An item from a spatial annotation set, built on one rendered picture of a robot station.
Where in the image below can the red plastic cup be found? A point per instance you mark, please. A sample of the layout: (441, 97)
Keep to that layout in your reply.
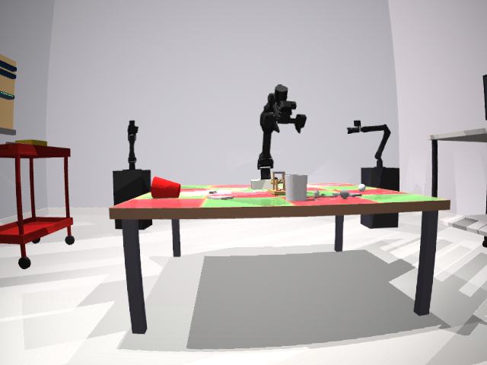
(161, 188)

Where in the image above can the white square tile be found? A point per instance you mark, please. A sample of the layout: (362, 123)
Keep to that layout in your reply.
(220, 197)

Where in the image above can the white cylindrical cup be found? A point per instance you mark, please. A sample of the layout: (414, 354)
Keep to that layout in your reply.
(296, 187)

